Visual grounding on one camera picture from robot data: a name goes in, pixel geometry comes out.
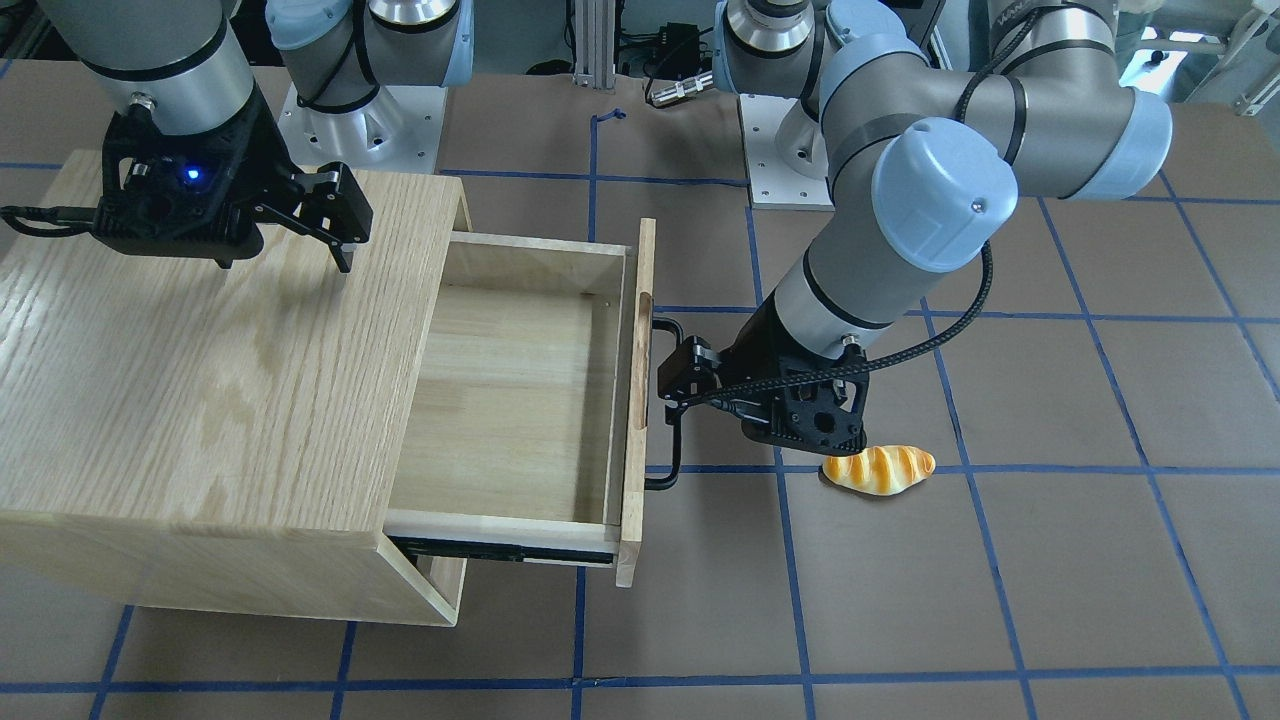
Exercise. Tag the black metal drawer handle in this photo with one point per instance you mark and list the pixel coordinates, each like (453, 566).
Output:
(674, 420)

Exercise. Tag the silver cable connector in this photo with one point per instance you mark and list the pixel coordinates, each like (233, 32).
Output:
(680, 91)

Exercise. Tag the toy bread roll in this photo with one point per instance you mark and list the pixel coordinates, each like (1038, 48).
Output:
(880, 471)

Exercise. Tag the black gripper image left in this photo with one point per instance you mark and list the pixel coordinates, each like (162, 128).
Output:
(258, 152)

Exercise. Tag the black power box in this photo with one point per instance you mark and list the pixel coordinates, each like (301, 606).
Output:
(676, 50)

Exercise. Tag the aluminium profile post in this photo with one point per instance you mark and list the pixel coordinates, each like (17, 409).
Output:
(594, 26)

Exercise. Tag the white metal frame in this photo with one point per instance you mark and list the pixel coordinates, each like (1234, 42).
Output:
(1199, 51)

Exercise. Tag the wooden drawer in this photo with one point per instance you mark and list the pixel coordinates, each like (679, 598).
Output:
(527, 435)

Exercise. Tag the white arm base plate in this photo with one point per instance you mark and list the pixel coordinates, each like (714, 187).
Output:
(399, 131)
(784, 153)

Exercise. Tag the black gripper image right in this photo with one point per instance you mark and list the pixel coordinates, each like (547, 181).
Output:
(757, 347)

